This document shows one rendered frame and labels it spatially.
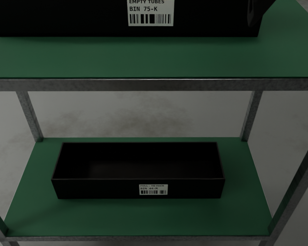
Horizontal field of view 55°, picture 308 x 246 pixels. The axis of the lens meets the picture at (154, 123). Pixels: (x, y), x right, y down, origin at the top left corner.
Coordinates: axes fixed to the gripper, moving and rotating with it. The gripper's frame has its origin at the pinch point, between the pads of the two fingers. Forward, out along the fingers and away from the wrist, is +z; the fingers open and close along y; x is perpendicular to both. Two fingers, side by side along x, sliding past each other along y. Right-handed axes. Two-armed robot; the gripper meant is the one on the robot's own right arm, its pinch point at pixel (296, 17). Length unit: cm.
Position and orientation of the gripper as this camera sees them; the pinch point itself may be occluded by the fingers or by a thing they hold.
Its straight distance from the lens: 37.7
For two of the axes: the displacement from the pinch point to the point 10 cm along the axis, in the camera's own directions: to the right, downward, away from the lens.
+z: -0.1, 3.6, 9.3
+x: 0.0, 9.3, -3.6
